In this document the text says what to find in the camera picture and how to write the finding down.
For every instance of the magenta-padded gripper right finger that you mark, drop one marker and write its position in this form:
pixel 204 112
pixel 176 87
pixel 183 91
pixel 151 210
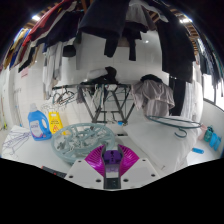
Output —
pixel 130 161

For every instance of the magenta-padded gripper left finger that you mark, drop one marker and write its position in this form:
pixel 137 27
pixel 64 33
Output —
pixel 95 161

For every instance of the purple charger block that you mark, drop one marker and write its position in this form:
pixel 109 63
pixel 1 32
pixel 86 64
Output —
pixel 111 156

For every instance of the round teal peg hanger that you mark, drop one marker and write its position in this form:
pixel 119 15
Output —
pixel 76 140

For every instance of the white pillow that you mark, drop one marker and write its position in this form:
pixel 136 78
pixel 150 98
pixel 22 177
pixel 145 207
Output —
pixel 160 146

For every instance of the yellow caution sign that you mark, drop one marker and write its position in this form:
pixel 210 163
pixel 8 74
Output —
pixel 55 124

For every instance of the black folding drying rack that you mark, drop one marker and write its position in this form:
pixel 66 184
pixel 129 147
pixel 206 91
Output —
pixel 100 106

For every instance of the teal hoop hanger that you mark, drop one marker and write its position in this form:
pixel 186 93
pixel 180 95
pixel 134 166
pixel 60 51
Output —
pixel 181 126

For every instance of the blue detergent bottle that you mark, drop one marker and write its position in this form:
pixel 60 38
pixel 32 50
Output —
pixel 38 125

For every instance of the grey garment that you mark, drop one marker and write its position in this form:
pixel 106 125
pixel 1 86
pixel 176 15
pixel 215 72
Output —
pixel 155 98

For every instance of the bunch of clothes hangers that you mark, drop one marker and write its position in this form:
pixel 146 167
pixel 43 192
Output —
pixel 63 98

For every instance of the pink bucket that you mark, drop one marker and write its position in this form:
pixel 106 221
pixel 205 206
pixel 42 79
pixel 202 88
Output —
pixel 202 131

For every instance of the blue plastic basket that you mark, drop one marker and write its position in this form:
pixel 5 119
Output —
pixel 214 140
pixel 218 145

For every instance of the white crumpled cloth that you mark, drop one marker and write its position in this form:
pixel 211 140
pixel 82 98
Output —
pixel 96 74

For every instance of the black crumpled cloth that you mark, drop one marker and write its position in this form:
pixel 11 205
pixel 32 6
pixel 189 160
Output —
pixel 111 74

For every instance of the row of hanging clothes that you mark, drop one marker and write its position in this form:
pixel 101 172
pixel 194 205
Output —
pixel 173 40

